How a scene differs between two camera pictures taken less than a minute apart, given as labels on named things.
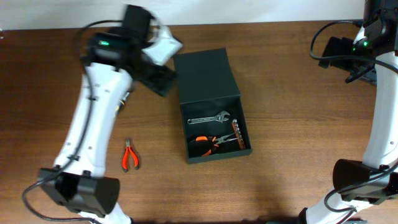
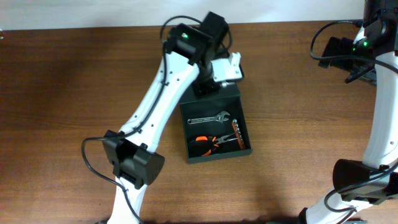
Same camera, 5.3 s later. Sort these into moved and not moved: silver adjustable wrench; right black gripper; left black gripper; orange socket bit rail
Moved: left black gripper
Not moved: right black gripper; orange socket bit rail; silver adjustable wrench
